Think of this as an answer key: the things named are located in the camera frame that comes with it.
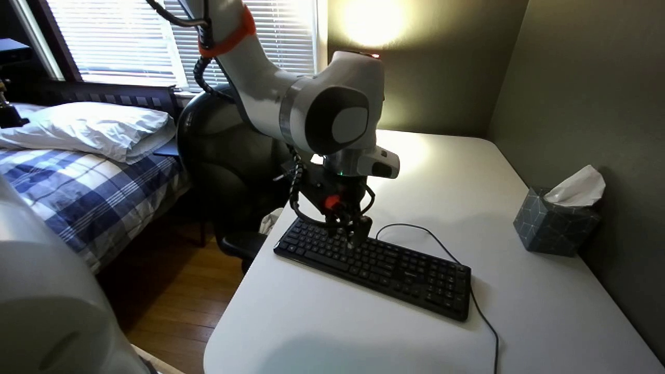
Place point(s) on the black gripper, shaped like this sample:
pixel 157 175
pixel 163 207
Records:
pixel 341 199

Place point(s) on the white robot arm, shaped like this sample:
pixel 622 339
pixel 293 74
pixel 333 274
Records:
pixel 54 318

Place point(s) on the black computer keyboard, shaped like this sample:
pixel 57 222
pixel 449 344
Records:
pixel 418 279

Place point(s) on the black office chair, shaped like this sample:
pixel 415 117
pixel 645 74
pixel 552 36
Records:
pixel 240 175

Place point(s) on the teal tissue box right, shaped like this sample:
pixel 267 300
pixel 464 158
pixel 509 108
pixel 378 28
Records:
pixel 563 218

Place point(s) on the white pillow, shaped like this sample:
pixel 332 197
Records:
pixel 121 133

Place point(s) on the blue plaid bed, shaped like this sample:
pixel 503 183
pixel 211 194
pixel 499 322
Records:
pixel 94 203

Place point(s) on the white window blinds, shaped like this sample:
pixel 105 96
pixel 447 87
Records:
pixel 127 42

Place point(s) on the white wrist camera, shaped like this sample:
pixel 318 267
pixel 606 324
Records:
pixel 365 162

